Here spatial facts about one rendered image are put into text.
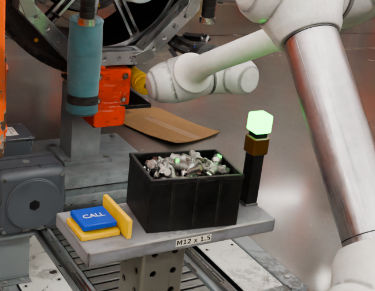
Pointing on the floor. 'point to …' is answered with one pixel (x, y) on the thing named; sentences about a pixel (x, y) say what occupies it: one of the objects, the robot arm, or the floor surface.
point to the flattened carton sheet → (165, 125)
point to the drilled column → (152, 272)
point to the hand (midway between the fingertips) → (171, 40)
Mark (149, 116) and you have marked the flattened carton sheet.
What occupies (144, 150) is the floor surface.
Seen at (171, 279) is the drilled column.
